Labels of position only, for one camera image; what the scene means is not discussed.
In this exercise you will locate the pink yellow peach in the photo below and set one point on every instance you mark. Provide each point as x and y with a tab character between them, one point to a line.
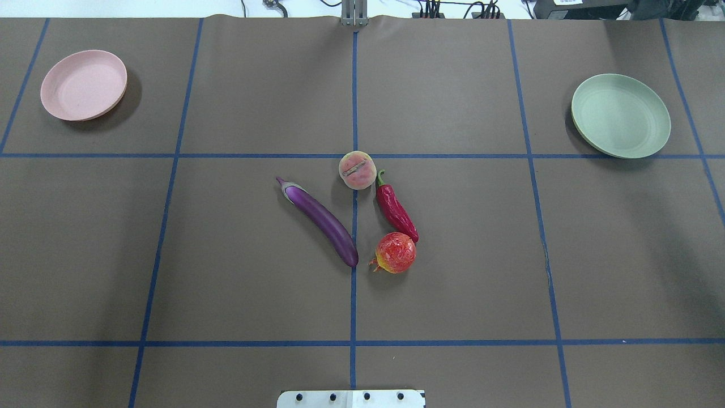
357	170

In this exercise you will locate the red pomegranate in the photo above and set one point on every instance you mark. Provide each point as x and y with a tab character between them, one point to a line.
395	253

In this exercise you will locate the red chili pepper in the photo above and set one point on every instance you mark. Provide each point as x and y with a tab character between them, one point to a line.
393	210

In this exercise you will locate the purple eggplant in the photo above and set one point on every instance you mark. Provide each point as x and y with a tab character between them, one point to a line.
332	228

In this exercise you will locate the green plate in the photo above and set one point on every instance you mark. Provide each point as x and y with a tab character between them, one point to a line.
620	116

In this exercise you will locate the pink plate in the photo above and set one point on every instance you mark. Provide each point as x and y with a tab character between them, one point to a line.
84	86

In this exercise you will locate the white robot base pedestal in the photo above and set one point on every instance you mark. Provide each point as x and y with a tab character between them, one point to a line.
353	398

